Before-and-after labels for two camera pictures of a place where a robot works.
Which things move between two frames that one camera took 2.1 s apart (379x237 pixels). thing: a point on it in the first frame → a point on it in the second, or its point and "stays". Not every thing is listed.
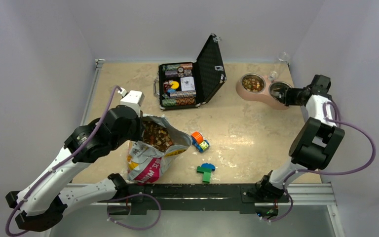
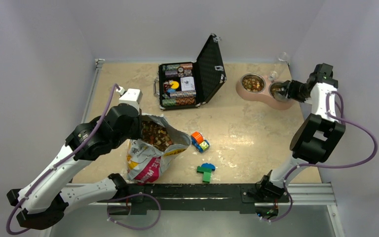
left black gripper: (137, 134) stays
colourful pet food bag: (162, 144) stays
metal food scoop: (277, 90) stays
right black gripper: (289, 93) → (291, 94)
